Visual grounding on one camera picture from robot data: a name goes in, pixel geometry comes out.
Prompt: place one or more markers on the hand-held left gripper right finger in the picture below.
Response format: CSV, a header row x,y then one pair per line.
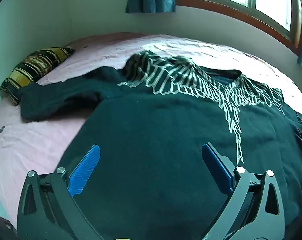
x,y
216,165

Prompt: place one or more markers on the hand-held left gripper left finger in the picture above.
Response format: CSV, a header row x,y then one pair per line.
x,y
86,165

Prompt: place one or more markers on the dark green sweater white print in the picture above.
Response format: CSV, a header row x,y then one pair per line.
x,y
153,120

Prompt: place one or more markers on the striped yellow black pillow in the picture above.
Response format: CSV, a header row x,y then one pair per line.
x,y
33,70

